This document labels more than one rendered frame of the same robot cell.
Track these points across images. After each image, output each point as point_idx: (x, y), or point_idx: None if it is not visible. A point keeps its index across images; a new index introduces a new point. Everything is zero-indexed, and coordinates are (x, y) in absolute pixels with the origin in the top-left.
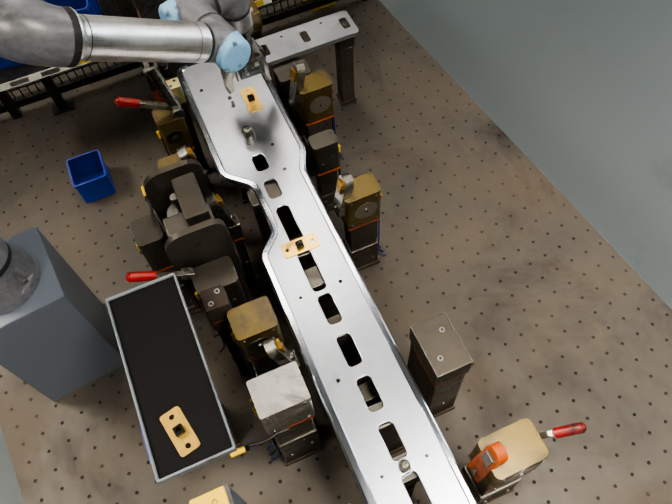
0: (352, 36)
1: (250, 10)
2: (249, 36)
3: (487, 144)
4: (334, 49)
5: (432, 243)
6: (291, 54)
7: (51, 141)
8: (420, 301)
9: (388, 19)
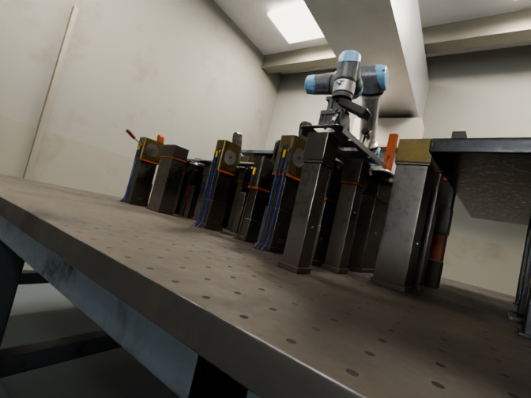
0: (303, 133)
1: (337, 81)
2: (329, 96)
3: (72, 217)
4: (397, 316)
5: (156, 219)
6: (340, 155)
7: (477, 291)
8: (164, 216)
9: (378, 383)
